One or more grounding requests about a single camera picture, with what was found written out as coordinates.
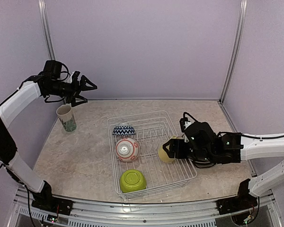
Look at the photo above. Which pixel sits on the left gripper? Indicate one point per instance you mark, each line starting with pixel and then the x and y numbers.
pixel 76 90

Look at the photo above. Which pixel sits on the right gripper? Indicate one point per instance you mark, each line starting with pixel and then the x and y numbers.
pixel 176 146

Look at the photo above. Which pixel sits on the pale yellow cup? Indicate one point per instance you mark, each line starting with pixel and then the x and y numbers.
pixel 162 153

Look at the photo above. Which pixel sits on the teal floral mug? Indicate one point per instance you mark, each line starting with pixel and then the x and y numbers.
pixel 66 117

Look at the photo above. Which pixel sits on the white red patterned bowl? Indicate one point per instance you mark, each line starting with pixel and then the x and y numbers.
pixel 127 149

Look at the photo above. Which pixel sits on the lime green bowl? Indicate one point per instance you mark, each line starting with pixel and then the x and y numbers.
pixel 132 180

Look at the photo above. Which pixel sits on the blue white patterned bowl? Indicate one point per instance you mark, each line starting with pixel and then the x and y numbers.
pixel 123 130

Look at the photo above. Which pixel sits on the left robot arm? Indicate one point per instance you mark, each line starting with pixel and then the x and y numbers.
pixel 45 84

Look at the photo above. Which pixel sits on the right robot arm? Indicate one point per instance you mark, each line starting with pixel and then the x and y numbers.
pixel 236 147

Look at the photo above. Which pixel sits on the white wire dish rack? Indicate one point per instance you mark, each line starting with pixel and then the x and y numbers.
pixel 152 130

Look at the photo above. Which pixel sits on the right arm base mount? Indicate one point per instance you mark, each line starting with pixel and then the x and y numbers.
pixel 233 204

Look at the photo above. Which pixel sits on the left aluminium frame post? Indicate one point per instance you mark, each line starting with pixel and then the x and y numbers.
pixel 46 29

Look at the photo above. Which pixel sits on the aluminium frame post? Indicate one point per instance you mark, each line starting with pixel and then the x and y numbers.
pixel 46 29
pixel 235 50

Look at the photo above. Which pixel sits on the front aluminium rail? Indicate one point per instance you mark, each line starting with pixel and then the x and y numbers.
pixel 89 213

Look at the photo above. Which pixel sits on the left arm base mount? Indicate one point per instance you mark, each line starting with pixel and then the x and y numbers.
pixel 55 205

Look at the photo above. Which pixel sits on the right aluminium frame post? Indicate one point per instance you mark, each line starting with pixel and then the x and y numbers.
pixel 235 50

